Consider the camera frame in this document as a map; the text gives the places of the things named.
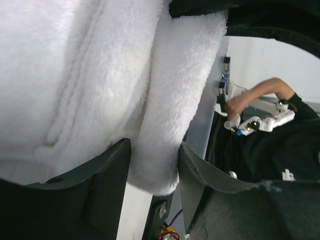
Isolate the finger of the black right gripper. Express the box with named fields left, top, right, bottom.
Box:
left=169, top=0, right=320, bottom=57

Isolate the white terry towel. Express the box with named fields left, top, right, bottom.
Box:
left=0, top=0, right=228, bottom=196

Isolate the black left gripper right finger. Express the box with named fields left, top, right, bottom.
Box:
left=178, top=143, right=320, bottom=240

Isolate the person in black shirt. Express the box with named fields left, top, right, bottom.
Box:
left=206, top=77, right=320, bottom=183

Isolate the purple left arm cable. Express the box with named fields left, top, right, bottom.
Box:
left=167, top=209, right=183, bottom=228

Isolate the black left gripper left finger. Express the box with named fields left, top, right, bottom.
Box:
left=0, top=138, right=131, bottom=240

